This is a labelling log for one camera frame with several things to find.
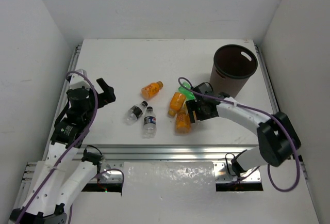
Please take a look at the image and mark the clear pepsi water bottle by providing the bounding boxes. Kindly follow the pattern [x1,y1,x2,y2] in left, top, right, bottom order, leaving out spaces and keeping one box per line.
[143,106,157,138]

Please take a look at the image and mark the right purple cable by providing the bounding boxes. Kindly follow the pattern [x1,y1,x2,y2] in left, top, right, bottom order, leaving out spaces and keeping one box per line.
[177,76,302,193]

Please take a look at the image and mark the clear bottle black label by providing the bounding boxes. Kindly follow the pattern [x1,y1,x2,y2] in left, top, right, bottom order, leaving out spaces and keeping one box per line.
[124,101,148,125]

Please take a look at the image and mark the aluminium table frame rail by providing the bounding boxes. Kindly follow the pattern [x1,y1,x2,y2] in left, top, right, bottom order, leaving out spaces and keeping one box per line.
[15,42,310,191]

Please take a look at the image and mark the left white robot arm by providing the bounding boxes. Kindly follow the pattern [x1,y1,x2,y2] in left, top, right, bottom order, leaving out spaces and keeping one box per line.
[10,75,116,223]

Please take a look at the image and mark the clear bottle yellow cap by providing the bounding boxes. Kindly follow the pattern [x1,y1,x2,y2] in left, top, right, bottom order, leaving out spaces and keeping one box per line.
[184,100,199,124]

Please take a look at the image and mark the orange bottle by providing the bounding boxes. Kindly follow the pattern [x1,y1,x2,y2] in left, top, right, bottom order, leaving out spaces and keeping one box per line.
[141,81,163,99]
[168,92,186,118]
[175,109,191,135]

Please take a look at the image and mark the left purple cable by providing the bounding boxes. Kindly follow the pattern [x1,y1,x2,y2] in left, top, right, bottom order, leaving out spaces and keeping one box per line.
[15,70,125,224]

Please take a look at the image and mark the orange bottle front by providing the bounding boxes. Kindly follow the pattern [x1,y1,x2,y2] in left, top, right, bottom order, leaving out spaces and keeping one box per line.
[175,109,191,135]

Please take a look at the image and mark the brown plastic bin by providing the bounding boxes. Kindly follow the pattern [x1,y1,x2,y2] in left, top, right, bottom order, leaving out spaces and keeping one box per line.
[209,44,258,98]

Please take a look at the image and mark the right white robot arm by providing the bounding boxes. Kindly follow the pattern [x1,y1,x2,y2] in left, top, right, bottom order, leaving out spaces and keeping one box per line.
[186,83,301,176]

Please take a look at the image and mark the green plastic bottle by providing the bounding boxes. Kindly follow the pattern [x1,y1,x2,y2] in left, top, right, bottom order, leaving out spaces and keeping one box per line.
[178,82,195,101]

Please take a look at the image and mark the purple cable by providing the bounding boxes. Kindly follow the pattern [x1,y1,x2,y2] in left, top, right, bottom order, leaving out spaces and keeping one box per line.
[15,70,125,224]
[177,76,302,193]

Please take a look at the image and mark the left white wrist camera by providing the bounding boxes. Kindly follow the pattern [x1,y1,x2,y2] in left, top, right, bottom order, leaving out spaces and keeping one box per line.
[68,73,90,90]

